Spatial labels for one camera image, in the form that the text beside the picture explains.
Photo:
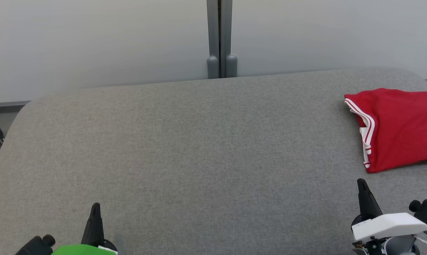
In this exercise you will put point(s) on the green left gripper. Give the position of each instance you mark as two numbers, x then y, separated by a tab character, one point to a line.
82	250

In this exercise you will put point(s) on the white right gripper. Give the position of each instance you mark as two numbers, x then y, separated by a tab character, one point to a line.
387	225

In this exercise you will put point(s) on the red jersey with white sleeves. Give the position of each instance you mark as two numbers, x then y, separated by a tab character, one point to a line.
401	127

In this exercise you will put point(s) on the grey fabric sofa cushion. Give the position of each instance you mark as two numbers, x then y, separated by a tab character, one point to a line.
199	159

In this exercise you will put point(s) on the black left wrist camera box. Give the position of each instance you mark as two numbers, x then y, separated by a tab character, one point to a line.
34	246

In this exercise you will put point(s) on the grey partition post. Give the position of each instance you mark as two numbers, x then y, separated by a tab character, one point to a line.
220	35

